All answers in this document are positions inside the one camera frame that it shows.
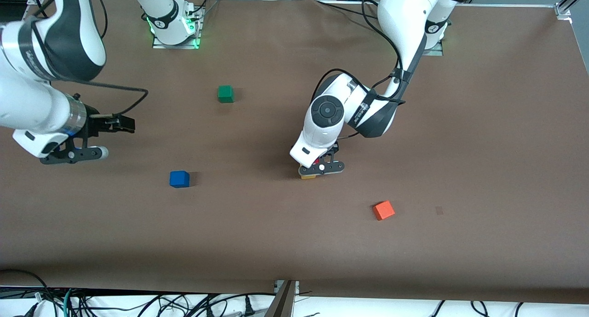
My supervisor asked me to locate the blue wooden block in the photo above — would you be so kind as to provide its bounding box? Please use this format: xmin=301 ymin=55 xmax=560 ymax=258
xmin=169 ymin=170 xmax=191 ymax=188

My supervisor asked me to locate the orange wooden block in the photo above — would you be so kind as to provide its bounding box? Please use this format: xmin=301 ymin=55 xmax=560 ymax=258
xmin=373 ymin=200 xmax=395 ymax=221

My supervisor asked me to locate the black right arm gripper cable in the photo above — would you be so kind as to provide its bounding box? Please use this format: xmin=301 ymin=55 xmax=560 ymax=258
xmin=54 ymin=80 xmax=150 ymax=120

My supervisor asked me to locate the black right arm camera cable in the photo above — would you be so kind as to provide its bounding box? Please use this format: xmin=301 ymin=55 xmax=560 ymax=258
xmin=91 ymin=0 xmax=108 ymax=40

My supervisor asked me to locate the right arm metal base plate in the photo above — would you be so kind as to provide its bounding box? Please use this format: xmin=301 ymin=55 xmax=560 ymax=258
xmin=152 ymin=4 xmax=204 ymax=50

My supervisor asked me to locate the black table cable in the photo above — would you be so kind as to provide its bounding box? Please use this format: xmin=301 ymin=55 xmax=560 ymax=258
xmin=315 ymin=0 xmax=383 ymax=17

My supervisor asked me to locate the grey metal camera post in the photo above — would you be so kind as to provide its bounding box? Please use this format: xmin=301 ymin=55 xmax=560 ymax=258
xmin=263 ymin=280 xmax=300 ymax=317

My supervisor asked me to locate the black looped floor cable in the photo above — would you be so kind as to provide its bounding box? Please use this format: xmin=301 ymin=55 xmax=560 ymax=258
xmin=0 ymin=269 xmax=58 ymax=317

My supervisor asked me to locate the aluminium frame corner profile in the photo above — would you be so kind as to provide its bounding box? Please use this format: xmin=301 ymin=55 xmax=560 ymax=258
xmin=554 ymin=0 xmax=589 ymax=19

